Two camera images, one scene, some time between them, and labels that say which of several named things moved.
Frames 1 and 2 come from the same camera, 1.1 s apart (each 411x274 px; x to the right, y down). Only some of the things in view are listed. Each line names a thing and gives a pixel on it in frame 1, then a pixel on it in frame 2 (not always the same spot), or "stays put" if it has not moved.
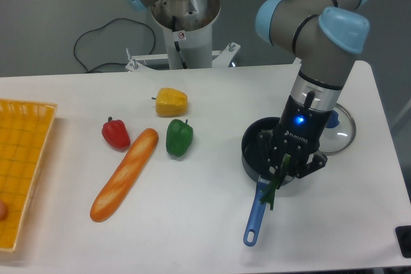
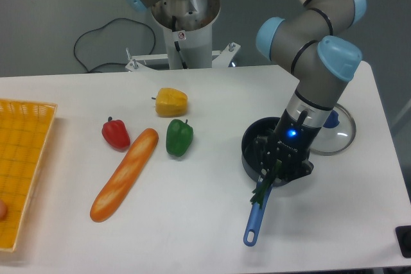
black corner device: x=404 y=236 stays put
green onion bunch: x=268 y=196 to x=259 y=193
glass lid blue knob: x=340 y=131 stays put
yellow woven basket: x=25 y=126 stays put
